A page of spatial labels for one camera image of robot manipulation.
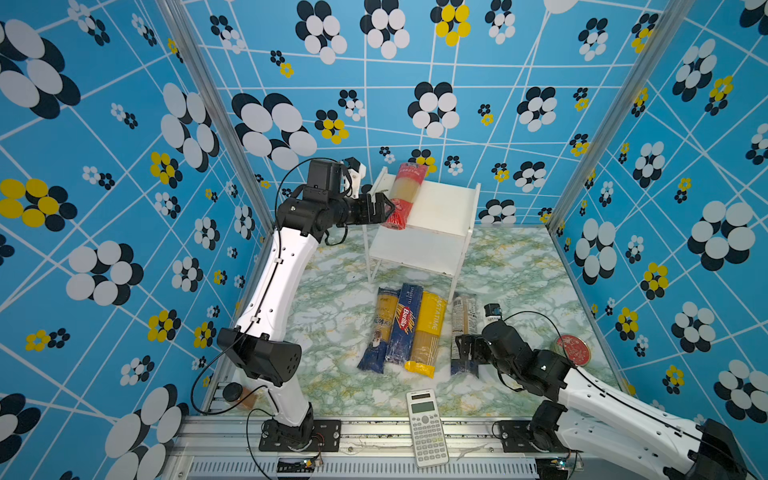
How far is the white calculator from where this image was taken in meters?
0.72

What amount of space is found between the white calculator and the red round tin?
41cm

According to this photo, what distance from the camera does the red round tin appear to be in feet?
2.76

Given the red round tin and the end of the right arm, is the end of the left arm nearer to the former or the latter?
the end of the right arm

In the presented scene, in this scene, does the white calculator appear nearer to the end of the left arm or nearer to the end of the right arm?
the end of the right arm
